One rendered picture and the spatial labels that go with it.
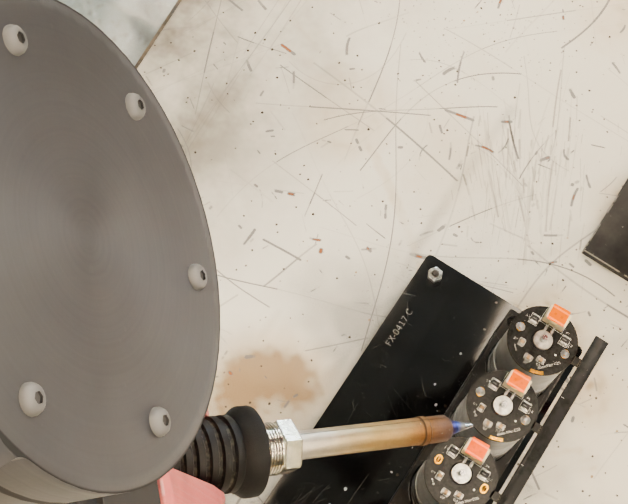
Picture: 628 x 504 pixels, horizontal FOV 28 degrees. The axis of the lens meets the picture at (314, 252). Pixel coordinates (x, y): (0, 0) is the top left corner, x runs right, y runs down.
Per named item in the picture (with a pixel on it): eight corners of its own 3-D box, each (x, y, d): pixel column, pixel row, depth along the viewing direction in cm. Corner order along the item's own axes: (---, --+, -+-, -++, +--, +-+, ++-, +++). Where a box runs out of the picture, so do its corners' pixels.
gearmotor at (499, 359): (472, 382, 49) (495, 348, 44) (503, 331, 49) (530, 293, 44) (526, 416, 48) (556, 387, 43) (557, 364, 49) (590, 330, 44)
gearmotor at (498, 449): (434, 442, 48) (454, 415, 43) (467, 389, 48) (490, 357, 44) (490, 477, 47) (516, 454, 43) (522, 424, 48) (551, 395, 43)
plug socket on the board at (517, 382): (497, 391, 43) (501, 387, 43) (510, 371, 44) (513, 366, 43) (517, 404, 43) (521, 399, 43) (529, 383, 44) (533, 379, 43)
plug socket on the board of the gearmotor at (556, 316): (537, 326, 44) (541, 321, 44) (549, 307, 44) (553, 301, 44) (557, 338, 44) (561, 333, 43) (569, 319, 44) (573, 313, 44)
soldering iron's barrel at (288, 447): (428, 411, 38) (236, 431, 35) (455, 396, 37) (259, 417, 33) (439, 458, 37) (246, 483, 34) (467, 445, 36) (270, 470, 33)
